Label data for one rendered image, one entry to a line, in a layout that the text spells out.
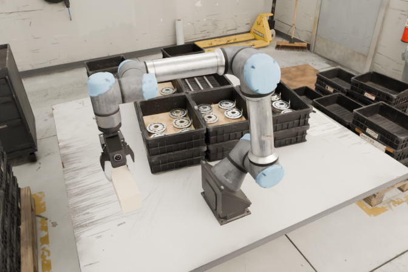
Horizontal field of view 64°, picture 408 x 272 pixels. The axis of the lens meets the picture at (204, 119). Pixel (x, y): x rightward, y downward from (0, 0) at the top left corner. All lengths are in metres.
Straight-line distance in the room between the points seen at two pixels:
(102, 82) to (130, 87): 0.08
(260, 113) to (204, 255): 0.60
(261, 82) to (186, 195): 0.75
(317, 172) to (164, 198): 0.78
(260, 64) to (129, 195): 0.57
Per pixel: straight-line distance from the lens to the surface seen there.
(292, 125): 1.85
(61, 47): 4.93
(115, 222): 1.54
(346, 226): 2.54
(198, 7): 5.30
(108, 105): 0.97
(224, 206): 1.40
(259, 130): 1.17
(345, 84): 3.51
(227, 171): 1.39
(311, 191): 1.67
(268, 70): 1.06
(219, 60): 1.15
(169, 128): 1.81
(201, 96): 1.96
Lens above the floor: 1.83
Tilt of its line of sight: 32 degrees down
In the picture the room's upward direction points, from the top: 1 degrees counter-clockwise
